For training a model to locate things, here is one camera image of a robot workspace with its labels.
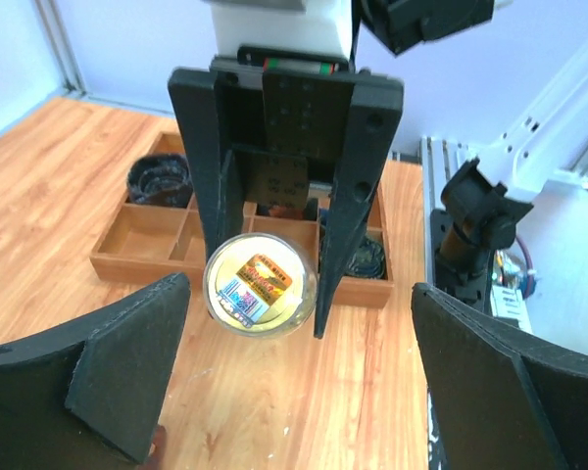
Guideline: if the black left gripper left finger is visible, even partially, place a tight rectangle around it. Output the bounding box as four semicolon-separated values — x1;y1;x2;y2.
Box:
0;273;191;469

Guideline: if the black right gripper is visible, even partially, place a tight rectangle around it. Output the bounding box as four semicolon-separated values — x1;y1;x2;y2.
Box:
168;49;404;339

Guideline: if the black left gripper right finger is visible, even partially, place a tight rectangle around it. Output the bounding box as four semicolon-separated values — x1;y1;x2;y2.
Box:
412;283;588;469

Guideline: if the clear pill bottle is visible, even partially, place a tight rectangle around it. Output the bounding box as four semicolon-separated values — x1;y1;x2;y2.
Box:
203;232;319;338

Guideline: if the red pill organizer box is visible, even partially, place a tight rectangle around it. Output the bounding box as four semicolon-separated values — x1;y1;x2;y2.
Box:
142;425;168;470

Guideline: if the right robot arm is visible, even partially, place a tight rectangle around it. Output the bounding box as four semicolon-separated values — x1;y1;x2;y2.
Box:
168;1;588;338

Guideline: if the wooden compartment tray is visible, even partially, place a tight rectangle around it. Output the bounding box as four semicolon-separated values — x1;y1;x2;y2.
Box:
88;130;396;309

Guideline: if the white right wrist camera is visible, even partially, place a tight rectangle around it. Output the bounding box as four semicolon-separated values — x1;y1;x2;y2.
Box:
208;0;354;60

